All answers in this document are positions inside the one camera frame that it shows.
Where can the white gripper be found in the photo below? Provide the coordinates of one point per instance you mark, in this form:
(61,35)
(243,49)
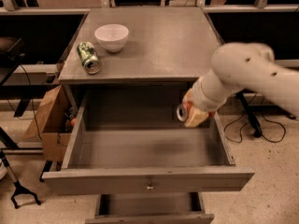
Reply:
(203,101)

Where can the red coke can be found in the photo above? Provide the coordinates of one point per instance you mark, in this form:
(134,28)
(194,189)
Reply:
(182,112)

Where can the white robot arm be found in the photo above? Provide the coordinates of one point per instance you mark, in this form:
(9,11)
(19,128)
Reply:
(233,68)

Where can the open grey top drawer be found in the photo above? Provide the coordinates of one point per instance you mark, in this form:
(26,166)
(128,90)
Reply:
(126,136)

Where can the open grey drawer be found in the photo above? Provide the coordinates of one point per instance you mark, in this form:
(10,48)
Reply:
(126,136)
(151,208)

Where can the brass drawer knob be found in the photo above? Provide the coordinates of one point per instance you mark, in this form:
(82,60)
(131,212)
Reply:
(149,186)

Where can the open grey lower drawer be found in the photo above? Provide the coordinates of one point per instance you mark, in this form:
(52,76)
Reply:
(151,208)

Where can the green soda can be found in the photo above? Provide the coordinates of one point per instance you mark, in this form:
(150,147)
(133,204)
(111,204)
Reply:
(89,58)

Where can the black table leg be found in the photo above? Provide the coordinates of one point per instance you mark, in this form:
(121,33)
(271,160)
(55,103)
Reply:
(255,124)

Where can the white bowl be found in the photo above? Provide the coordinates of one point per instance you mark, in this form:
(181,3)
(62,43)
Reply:
(112,37)

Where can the brown cardboard box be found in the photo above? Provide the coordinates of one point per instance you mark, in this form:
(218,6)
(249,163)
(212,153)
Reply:
(49,124)

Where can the black tripod stand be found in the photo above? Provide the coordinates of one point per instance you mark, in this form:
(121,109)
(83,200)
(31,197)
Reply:
(19,188)

